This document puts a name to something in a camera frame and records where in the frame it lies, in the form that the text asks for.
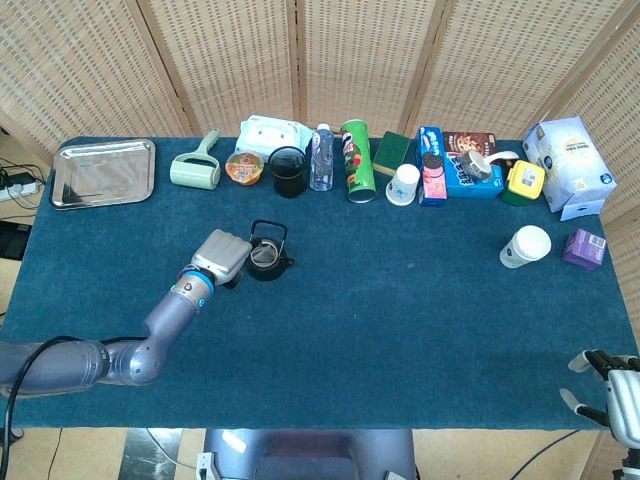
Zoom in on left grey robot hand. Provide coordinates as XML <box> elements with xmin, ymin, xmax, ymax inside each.
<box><xmin>191</xmin><ymin>229</ymin><xmax>254</xmax><ymax>290</ymax></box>

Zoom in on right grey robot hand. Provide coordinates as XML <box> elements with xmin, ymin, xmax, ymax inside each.
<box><xmin>558</xmin><ymin>349</ymin><xmax>640</xmax><ymax>449</ymax></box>

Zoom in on black cast iron teapot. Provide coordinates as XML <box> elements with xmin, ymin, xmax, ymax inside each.
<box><xmin>244</xmin><ymin>219</ymin><xmax>296</xmax><ymax>282</ymax></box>

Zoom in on light green mug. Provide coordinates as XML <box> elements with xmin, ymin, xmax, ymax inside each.
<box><xmin>169</xmin><ymin>128</ymin><xmax>222</xmax><ymax>192</ymax></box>

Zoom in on orange jelly cup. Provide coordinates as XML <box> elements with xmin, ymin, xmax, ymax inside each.
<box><xmin>224</xmin><ymin>150</ymin><xmax>265</xmax><ymax>186</ymax></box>

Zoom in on black mesh pen holder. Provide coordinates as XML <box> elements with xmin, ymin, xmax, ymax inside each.
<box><xmin>268</xmin><ymin>145</ymin><xmax>309</xmax><ymax>199</ymax></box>

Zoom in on white wet wipes pack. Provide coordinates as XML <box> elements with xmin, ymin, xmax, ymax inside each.
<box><xmin>234</xmin><ymin>115</ymin><xmax>314</xmax><ymax>156</ymax></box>

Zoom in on clear plastic water bottle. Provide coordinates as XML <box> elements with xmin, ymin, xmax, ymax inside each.
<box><xmin>309</xmin><ymin>123</ymin><xmax>335</xmax><ymax>193</ymax></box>

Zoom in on shiny metal tray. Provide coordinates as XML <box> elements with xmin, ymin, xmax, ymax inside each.
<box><xmin>49</xmin><ymin>138</ymin><xmax>157</xmax><ymax>211</ymax></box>

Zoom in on small purple box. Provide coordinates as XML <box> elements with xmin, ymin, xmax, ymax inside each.
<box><xmin>562</xmin><ymin>228</ymin><xmax>607</xmax><ymax>272</ymax></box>

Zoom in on green chips can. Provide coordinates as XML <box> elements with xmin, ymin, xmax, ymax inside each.
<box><xmin>339</xmin><ymin>118</ymin><xmax>377</xmax><ymax>205</ymax></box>

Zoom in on blue table cloth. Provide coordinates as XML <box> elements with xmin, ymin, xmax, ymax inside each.
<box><xmin>0</xmin><ymin>136</ymin><xmax>640</xmax><ymax>432</ymax></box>

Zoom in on white lidded coffee cup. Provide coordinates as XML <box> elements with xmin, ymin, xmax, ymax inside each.
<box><xmin>499</xmin><ymin>224</ymin><xmax>552</xmax><ymax>270</ymax></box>

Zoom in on white paper cup blue flower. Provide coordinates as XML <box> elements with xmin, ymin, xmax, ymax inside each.
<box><xmin>385</xmin><ymin>163</ymin><xmax>422</xmax><ymax>207</ymax></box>

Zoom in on green and yellow sponge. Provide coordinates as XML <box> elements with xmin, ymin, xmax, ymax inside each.
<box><xmin>372</xmin><ymin>130</ymin><xmax>412</xmax><ymax>177</ymax></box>

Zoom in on black floor device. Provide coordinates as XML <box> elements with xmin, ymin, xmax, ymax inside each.
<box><xmin>0</xmin><ymin>219</ymin><xmax>32</xmax><ymax>261</ymax></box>

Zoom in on white power strip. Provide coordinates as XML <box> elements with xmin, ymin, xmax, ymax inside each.
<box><xmin>0</xmin><ymin>172</ymin><xmax>44</xmax><ymax>202</ymax></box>

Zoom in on grey robot torso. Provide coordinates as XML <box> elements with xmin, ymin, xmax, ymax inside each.
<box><xmin>197</xmin><ymin>428</ymin><xmax>419</xmax><ymax>480</ymax></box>

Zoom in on blue pink cookie box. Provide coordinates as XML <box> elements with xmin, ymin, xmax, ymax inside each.
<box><xmin>416</xmin><ymin>125</ymin><xmax>448</xmax><ymax>208</ymax></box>

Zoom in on green container yellow lid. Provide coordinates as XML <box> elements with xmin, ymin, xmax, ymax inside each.
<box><xmin>501</xmin><ymin>159</ymin><xmax>546</xmax><ymax>207</ymax></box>

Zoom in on pale blue tissue box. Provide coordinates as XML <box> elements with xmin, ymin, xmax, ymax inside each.
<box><xmin>522</xmin><ymin>116</ymin><xmax>619</xmax><ymax>222</ymax></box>

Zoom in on wide blue snack box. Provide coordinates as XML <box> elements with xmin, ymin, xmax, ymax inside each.
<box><xmin>443</xmin><ymin>152</ymin><xmax>504</xmax><ymax>200</ymax></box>

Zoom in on black wrapped tape roll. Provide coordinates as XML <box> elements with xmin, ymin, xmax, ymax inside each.
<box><xmin>459</xmin><ymin>149</ymin><xmax>494</xmax><ymax>180</ymax></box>

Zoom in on dark brown cookie box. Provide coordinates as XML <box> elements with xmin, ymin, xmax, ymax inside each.
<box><xmin>442</xmin><ymin>131</ymin><xmax>498</xmax><ymax>161</ymax></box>

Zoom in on white plastic spoon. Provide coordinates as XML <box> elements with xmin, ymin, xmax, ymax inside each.
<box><xmin>482</xmin><ymin>150</ymin><xmax>520</xmax><ymax>169</ymax></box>

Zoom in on black floor cable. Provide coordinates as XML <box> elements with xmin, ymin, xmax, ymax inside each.
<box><xmin>512</xmin><ymin>429</ymin><xmax>604</xmax><ymax>480</ymax></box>

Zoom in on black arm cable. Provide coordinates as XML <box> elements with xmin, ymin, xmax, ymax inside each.
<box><xmin>0</xmin><ymin>334</ymin><xmax>151</xmax><ymax>444</ymax></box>

